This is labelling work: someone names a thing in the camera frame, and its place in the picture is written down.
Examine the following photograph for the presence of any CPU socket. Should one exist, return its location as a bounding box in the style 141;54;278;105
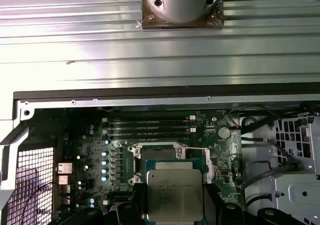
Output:
127;142;213;186

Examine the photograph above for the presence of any black wire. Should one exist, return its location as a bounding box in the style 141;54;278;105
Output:
241;159;303;206

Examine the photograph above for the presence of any silver CPU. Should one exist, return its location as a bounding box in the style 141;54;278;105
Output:
145;158;209;223

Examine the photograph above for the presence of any silver drive cage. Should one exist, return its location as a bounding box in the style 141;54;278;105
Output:
271;114;320;225

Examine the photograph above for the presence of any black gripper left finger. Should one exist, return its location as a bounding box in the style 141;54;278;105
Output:
59;182;148;225

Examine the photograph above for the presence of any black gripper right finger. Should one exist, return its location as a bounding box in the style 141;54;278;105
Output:
203;184;285;225

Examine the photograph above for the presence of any green motherboard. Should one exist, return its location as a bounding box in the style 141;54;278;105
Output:
56;108;242;225

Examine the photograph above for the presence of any black PC case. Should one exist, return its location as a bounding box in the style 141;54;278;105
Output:
0;84;320;225

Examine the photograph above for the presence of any square brown base plate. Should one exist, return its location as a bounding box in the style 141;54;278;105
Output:
141;0;225;31

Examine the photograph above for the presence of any black RAM slot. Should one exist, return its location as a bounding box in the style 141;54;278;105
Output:
107;119;191;125
107;125;191;131
107;136;191;142
107;131;191;137

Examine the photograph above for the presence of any thin red wire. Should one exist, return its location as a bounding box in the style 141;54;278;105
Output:
23;181;60;225

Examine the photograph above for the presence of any silver coin battery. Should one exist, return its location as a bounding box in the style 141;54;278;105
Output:
217;126;231;139

